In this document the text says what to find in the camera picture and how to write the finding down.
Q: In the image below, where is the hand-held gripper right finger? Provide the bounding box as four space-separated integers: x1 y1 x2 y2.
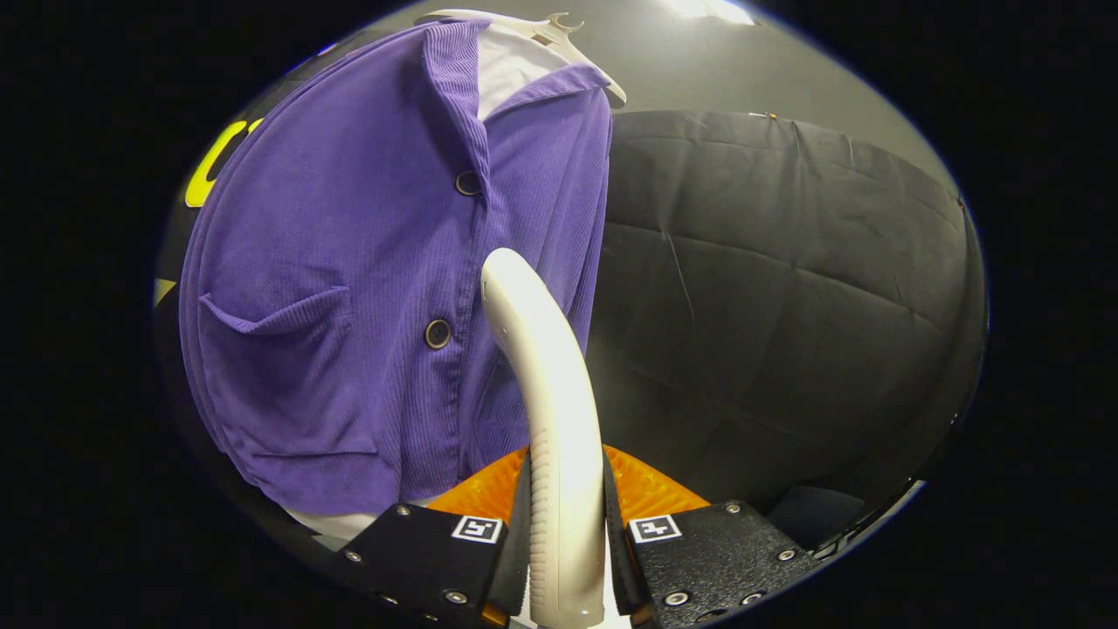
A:
603 444 822 629

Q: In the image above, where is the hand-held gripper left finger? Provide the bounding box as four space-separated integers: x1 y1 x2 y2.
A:
319 444 532 629

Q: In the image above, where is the white garment steamer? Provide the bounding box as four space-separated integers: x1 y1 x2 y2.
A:
480 248 608 629

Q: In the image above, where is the purple jacket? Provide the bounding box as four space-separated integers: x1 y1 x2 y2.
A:
179 19 614 516

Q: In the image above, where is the white shirt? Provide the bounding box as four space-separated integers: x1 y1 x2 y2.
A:
284 24 570 543

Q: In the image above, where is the white clothes hanger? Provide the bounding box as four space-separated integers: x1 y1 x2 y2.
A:
415 9 628 108

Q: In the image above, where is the dark rounded object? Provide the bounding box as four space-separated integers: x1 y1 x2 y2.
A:
769 486 867 553

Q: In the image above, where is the black backdrop cloth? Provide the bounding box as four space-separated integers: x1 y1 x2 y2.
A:
153 26 990 525

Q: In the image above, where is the ceiling light panel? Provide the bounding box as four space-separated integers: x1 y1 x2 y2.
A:
659 0 756 25

